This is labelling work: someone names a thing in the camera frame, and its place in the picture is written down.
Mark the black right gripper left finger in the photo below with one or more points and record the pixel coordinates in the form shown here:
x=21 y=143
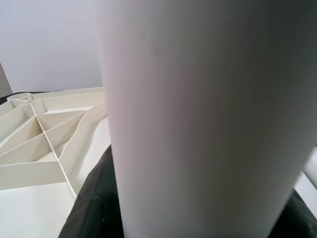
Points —
x=99 y=198

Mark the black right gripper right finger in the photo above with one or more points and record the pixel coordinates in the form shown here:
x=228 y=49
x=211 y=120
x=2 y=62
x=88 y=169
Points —
x=302 y=223

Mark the white plastic table top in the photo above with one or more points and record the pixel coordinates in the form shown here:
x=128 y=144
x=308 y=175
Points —
x=29 y=171

